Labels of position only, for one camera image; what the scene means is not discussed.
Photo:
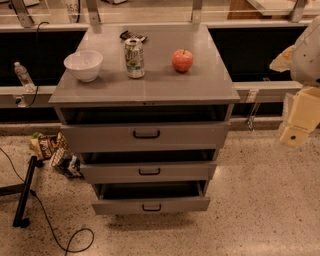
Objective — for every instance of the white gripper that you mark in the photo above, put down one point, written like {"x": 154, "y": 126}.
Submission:
{"x": 308, "y": 60}

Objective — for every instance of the grey bottom drawer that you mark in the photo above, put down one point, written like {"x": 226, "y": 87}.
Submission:
{"x": 149, "y": 198}

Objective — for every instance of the grey drawer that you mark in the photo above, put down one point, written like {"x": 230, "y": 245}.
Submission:
{"x": 148, "y": 172}
{"x": 149, "y": 198}
{"x": 145, "y": 137}

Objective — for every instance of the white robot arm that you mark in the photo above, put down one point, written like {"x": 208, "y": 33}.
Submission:
{"x": 303, "y": 61}

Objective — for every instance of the grey top drawer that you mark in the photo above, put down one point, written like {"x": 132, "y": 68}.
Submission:
{"x": 145, "y": 137}

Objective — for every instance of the grey middle drawer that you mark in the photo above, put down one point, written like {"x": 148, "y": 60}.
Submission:
{"x": 148, "y": 172}

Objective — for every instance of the grey drawer cabinet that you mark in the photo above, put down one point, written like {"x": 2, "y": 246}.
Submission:
{"x": 203, "y": 94}

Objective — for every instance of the red apple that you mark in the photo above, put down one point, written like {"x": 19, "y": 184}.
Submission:
{"x": 182, "y": 60}

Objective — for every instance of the green soda can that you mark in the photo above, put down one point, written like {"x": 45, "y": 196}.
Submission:
{"x": 134, "y": 57}

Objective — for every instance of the black remote control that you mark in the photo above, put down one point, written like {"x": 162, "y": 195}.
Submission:
{"x": 128, "y": 35}

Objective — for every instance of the white bowl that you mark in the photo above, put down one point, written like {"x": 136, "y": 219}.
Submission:
{"x": 84, "y": 65}

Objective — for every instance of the checkered snack bag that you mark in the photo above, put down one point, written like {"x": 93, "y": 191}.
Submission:
{"x": 65, "y": 162}

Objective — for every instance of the brown snack bag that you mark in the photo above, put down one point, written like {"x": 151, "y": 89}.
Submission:
{"x": 46, "y": 145}

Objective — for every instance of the clear plastic water bottle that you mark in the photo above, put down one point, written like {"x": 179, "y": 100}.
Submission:
{"x": 24, "y": 77}

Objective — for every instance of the black stand leg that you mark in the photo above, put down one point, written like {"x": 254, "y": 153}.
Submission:
{"x": 23, "y": 190}

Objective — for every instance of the metal clamp bracket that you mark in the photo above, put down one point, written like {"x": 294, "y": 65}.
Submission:
{"x": 255, "y": 96}

